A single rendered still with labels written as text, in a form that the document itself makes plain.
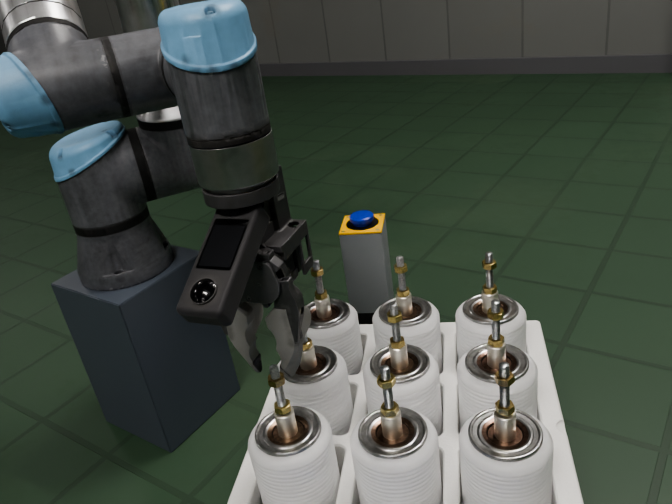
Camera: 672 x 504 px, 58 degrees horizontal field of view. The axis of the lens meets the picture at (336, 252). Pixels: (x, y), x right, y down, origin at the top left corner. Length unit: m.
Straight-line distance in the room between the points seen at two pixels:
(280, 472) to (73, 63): 0.45
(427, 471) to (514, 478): 0.09
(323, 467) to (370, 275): 0.40
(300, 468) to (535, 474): 0.24
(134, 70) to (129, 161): 0.37
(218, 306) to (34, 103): 0.24
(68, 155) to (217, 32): 0.49
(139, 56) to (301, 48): 3.45
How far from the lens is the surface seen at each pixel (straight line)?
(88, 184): 0.95
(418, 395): 0.75
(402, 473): 0.66
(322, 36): 3.92
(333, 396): 0.78
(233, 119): 0.52
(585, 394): 1.13
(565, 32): 3.30
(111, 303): 0.97
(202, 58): 0.51
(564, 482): 0.74
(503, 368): 0.62
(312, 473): 0.70
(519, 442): 0.68
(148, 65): 0.60
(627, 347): 1.24
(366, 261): 0.99
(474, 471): 0.67
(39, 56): 0.61
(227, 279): 0.51
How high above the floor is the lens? 0.73
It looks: 27 degrees down
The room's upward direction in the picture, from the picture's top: 9 degrees counter-clockwise
